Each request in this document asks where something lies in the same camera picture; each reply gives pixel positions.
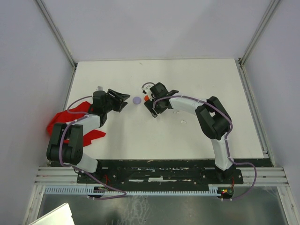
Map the right aluminium corner post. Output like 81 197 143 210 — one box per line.
238 0 282 66

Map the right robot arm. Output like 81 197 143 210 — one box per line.
142 82 235 183

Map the left aluminium corner post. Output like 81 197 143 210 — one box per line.
35 0 78 68

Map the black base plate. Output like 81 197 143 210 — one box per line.
76 159 243 191

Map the purple earbud charging case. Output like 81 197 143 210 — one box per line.
132 97 142 105

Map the white box corner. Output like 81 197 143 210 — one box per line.
30 203 75 225

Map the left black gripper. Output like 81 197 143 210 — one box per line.
103 89 130 113

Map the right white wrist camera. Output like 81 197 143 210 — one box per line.
142 84 152 95

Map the aluminium frame rail front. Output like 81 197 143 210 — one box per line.
34 167 289 187

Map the aluminium corner post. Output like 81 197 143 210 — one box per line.
238 0 282 66
35 0 78 68

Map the red cloth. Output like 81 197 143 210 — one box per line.
45 101 106 147

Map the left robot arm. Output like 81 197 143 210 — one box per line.
46 89 130 183

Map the white slotted cable duct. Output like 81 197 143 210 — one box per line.
44 185 221 196

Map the circuit board with leds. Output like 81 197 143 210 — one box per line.
219 187 234 199

